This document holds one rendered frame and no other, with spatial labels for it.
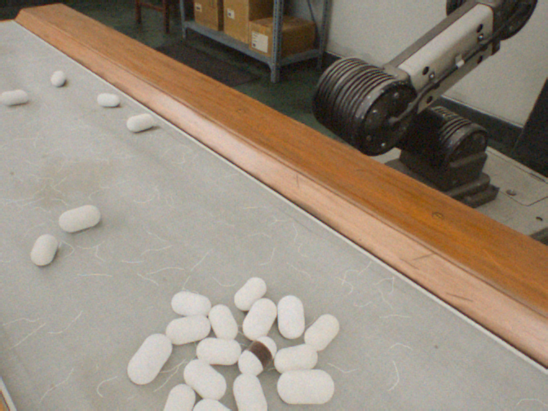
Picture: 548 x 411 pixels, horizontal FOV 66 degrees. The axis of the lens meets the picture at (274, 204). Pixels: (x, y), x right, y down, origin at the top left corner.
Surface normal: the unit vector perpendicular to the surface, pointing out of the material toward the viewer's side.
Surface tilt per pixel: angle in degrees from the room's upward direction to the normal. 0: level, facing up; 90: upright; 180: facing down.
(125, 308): 0
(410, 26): 90
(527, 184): 0
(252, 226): 0
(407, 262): 45
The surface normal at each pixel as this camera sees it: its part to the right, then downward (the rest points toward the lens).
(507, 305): -0.47, -0.28
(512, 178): 0.04, -0.79
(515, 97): -0.76, 0.35
